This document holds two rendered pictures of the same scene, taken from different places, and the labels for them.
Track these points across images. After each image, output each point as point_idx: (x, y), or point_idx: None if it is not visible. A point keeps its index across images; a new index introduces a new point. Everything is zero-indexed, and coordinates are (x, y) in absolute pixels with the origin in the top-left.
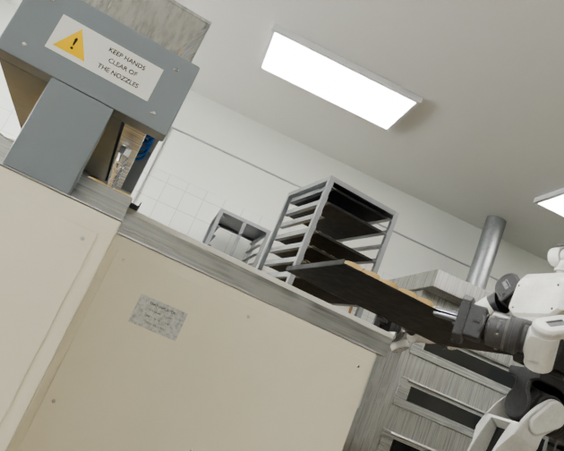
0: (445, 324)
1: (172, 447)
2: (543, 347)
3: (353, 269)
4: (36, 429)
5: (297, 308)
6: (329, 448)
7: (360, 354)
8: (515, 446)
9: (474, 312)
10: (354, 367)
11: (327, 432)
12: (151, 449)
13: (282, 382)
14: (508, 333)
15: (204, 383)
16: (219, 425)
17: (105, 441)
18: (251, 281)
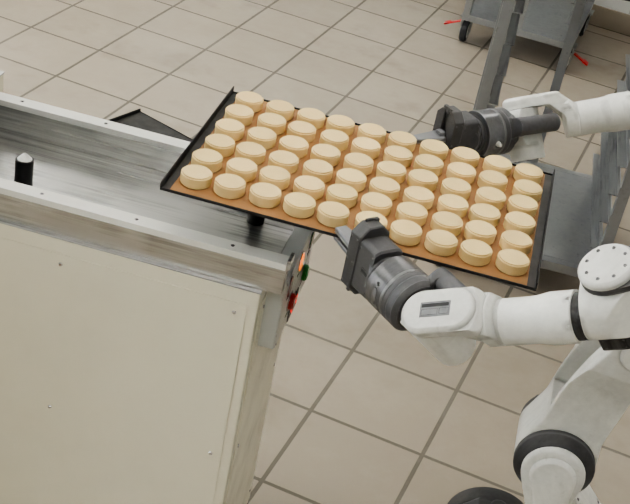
0: None
1: (27, 402)
2: (419, 341)
3: (179, 194)
4: None
5: (127, 244)
6: (219, 406)
7: (233, 297)
8: (601, 384)
9: (363, 257)
10: (229, 313)
11: (211, 389)
12: (7, 404)
13: (131, 335)
14: (382, 308)
15: (36, 340)
16: (71, 381)
17: None
18: (52, 218)
